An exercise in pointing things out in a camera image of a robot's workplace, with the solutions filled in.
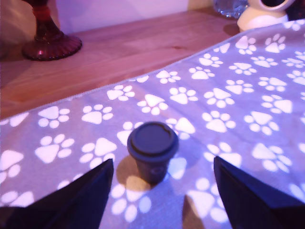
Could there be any paw print cloth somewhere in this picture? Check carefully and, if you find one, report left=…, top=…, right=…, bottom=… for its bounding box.
left=0, top=19, right=305, bottom=229

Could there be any dark coffee capsule ring logo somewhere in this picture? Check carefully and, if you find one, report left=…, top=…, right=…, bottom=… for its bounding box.
left=127, top=121, right=179, bottom=185

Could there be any small white round camera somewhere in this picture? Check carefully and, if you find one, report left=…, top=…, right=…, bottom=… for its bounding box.
left=237, top=0, right=290, bottom=33

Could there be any large clear water bottle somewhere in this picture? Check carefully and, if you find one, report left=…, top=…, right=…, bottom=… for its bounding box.
left=213, top=0, right=250, bottom=19

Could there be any red glass goblet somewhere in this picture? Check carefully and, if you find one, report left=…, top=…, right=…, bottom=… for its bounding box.
left=21, top=0, right=83, bottom=62

